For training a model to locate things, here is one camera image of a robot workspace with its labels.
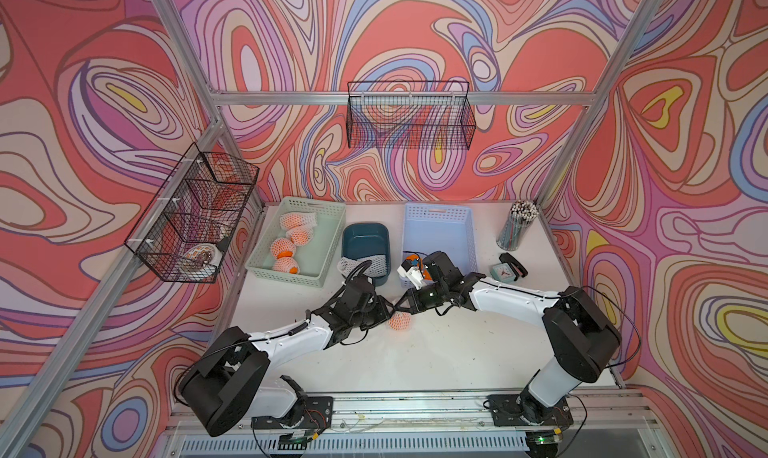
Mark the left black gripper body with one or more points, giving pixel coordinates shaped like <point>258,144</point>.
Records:
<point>372,314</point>

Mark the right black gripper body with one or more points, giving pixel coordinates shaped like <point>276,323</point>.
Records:
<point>430,295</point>

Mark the netted orange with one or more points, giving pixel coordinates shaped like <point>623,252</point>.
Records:
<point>400,321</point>
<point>282,247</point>
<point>291,220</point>
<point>286,265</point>
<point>300,235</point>

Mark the white foam net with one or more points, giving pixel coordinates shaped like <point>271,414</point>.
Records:
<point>378,267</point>
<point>346,265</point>

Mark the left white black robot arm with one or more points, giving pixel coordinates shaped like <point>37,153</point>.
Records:
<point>225,385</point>

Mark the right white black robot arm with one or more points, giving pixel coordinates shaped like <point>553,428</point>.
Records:
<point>582,338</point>

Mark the light blue plastic basket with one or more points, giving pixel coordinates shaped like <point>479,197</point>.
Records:
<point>430,227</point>

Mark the small teal alarm clock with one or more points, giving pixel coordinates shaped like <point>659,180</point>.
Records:
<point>503,272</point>

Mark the green plastic basket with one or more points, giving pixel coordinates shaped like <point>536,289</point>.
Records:
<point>315,258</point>

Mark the dark teal plastic tub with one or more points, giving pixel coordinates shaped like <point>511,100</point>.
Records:
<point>364,239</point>

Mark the cup of pencils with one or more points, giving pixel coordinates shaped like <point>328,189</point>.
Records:
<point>519,218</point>

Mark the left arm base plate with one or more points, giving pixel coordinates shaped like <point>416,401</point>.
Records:
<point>311,413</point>

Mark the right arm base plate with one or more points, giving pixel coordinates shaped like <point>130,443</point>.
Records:
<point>514,410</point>

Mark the item in left wire basket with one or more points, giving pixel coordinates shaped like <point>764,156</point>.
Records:
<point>200,261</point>

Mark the black wire basket back wall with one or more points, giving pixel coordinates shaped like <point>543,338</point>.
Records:
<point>410,114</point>

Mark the black wire basket wall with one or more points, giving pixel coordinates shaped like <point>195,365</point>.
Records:
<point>201,201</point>
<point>410,114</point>

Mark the black wire basket left wall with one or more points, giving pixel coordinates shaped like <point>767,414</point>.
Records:
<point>201,201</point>

